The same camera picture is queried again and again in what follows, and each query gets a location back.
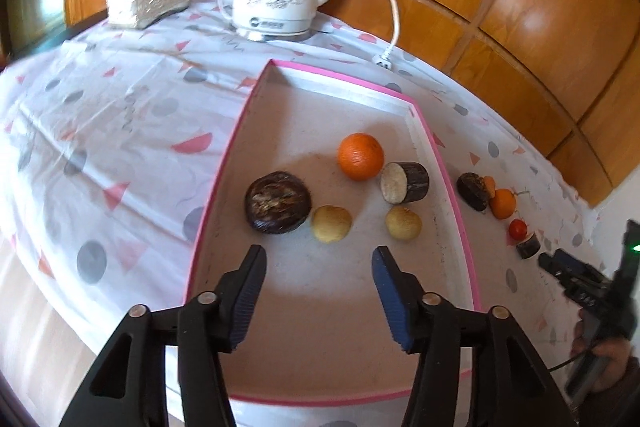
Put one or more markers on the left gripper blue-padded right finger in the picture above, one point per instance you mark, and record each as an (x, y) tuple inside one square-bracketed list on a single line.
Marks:
[(400, 294)]

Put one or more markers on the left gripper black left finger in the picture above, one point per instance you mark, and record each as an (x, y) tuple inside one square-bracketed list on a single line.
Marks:
[(237, 293)]

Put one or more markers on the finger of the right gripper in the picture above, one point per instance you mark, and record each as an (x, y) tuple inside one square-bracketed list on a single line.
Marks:
[(574, 266), (566, 280)]

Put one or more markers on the dark sugarcane segment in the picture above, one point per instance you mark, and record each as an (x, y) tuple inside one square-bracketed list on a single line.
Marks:
[(528, 247), (404, 182)]

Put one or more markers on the small red tomato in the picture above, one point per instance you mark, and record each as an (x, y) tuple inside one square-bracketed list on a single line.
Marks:
[(518, 230)]

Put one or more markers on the small yellow round fruit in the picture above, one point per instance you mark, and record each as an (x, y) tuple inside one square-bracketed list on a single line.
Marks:
[(403, 224)]

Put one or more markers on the small orange carrot piece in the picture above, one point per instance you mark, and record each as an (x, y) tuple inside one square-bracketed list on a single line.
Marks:
[(490, 185)]

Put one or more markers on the dark brown dried fruit front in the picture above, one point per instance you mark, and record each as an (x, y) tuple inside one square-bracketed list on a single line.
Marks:
[(277, 203)]

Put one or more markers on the dark brown dried fruit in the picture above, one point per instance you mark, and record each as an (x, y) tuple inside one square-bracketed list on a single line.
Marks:
[(473, 189), (277, 203)]

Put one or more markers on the pale yellow round fruit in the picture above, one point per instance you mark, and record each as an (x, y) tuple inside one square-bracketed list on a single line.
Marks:
[(331, 224)]

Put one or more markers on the person right hand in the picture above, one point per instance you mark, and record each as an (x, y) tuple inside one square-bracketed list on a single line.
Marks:
[(617, 350)]

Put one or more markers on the orange mandarin with stem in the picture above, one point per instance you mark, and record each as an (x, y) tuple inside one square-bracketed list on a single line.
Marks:
[(504, 203)]

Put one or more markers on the pink-edged shallow tray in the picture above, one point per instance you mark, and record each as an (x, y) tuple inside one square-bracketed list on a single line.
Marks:
[(319, 334)]

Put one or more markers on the white patterned tablecloth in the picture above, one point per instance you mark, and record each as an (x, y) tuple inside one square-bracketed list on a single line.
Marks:
[(110, 144)]

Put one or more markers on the metal kettle base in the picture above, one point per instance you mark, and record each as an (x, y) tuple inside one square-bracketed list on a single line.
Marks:
[(255, 35)]

